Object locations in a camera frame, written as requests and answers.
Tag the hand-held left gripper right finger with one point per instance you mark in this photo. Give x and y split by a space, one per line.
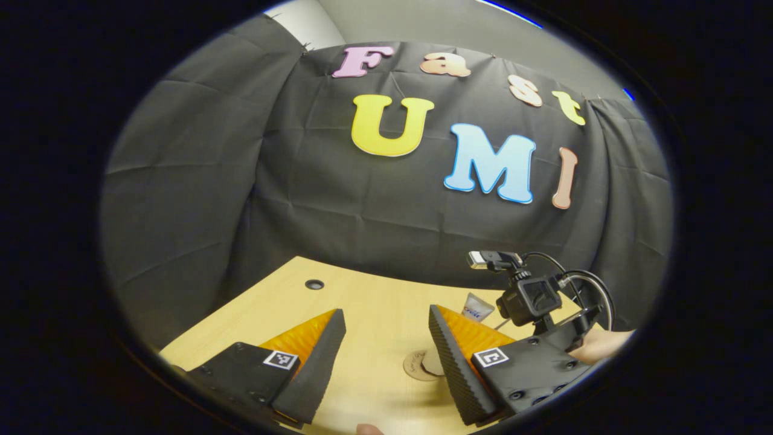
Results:
456 368

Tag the black backdrop cloth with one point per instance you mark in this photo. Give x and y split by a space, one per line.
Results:
362 211

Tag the round cork coaster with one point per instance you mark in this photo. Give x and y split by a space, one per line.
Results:
413 365

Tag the white toothpaste tube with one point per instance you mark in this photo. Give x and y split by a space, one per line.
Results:
478 307

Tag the light wooden desktop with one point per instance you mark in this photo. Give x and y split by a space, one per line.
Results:
374 308

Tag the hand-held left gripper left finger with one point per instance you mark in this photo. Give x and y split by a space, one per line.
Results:
314 368

